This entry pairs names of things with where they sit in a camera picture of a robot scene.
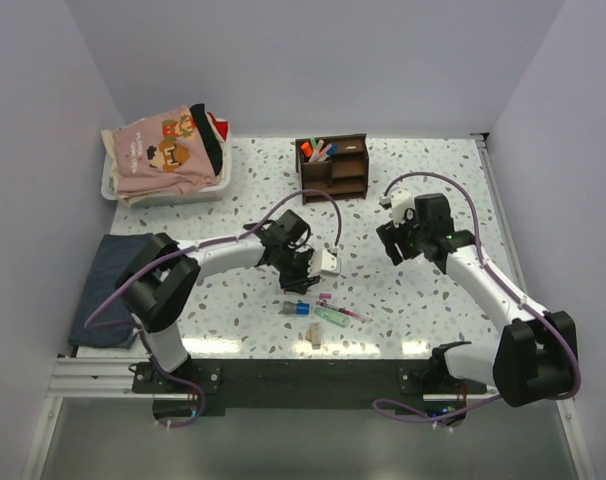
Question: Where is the beige eraser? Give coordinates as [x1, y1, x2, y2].
[306, 322, 322, 349]

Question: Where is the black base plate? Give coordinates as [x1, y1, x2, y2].
[128, 359, 487, 420]

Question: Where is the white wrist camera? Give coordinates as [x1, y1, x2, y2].
[309, 248, 341, 276]
[379, 189, 415, 226]

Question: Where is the red clear pen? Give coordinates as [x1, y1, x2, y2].
[316, 300, 373, 322]

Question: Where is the orange black highlighter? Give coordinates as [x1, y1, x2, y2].
[301, 141, 315, 161]

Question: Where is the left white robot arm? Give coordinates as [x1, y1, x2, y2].
[115, 210, 332, 392]

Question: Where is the purple cable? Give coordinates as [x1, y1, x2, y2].
[372, 172, 582, 426]
[84, 189, 345, 429]

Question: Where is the pink pixel-print shirt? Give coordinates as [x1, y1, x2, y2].
[104, 105, 217, 200]

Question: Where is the blue capped pen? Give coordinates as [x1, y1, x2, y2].
[323, 144, 338, 161]

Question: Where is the green transparent case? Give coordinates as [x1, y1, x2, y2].
[314, 307, 349, 328]

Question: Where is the green capped pen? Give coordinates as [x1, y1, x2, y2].
[309, 139, 324, 162]

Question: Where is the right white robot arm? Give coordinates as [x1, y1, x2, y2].
[376, 192, 579, 407]

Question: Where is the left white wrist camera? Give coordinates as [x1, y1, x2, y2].
[309, 248, 341, 276]

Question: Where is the black red folded garment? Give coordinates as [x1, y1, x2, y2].
[189, 103, 229, 176]

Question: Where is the blue grey sharpener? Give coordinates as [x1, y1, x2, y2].
[279, 301, 310, 316]

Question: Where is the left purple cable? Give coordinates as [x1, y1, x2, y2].
[84, 189, 345, 429]

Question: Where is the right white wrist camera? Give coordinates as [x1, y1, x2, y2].
[379, 189, 415, 226]

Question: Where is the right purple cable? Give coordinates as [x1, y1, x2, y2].
[372, 172, 582, 426]

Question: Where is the brown wooden desk organizer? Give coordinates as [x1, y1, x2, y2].
[294, 133, 370, 200]

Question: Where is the blue folded cloth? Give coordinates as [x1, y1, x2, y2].
[68, 234, 151, 350]

